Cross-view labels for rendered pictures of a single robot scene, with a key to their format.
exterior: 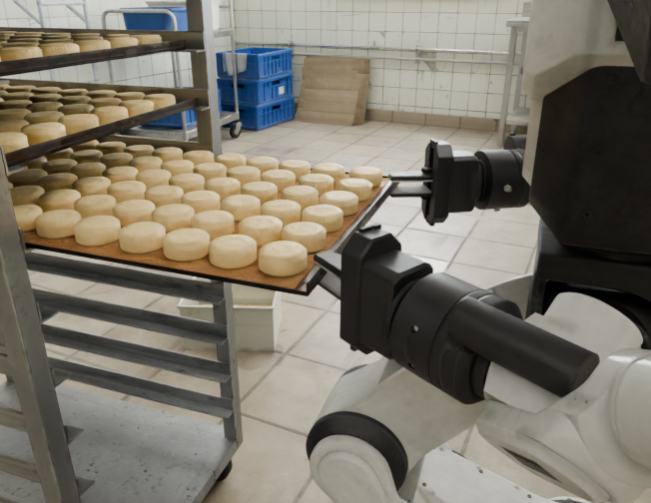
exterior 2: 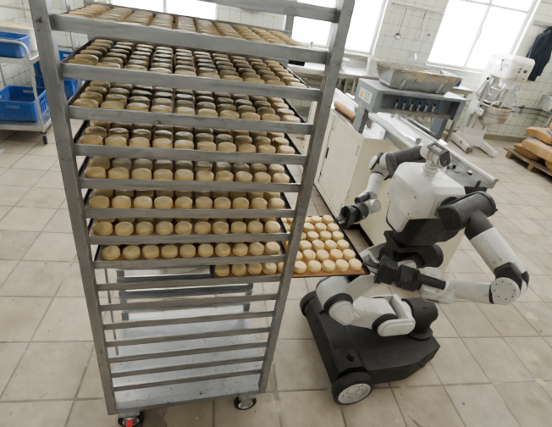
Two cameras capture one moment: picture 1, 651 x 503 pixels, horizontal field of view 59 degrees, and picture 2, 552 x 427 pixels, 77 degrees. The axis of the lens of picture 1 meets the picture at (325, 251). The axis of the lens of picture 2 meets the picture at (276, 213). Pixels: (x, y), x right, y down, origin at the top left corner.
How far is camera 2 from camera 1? 1.14 m
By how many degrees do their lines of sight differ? 34
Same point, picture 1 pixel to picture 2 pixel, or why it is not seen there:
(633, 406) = (460, 291)
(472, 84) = not seen: hidden behind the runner
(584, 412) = (451, 292)
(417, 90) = not seen: hidden behind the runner
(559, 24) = (422, 211)
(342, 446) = (342, 303)
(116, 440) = (204, 327)
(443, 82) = not seen: hidden behind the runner
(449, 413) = (367, 286)
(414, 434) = (356, 294)
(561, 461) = (446, 300)
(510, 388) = (428, 288)
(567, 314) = (433, 272)
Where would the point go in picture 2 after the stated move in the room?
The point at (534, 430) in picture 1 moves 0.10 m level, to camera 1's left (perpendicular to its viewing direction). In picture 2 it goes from (441, 296) to (424, 305)
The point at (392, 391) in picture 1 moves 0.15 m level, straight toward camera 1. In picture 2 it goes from (353, 285) to (373, 309)
